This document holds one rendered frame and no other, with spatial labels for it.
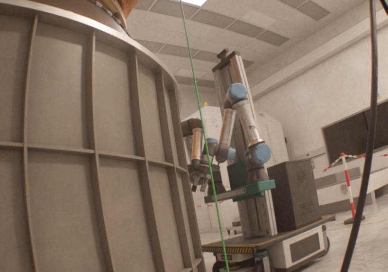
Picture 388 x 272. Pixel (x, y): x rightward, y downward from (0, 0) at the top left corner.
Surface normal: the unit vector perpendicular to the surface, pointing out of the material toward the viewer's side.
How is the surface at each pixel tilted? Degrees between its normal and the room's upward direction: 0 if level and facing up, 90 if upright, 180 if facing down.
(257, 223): 90
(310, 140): 90
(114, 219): 90
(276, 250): 90
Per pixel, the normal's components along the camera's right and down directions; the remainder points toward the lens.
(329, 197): -0.82, -0.04
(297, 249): 0.50, -0.33
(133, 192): 0.88, -0.27
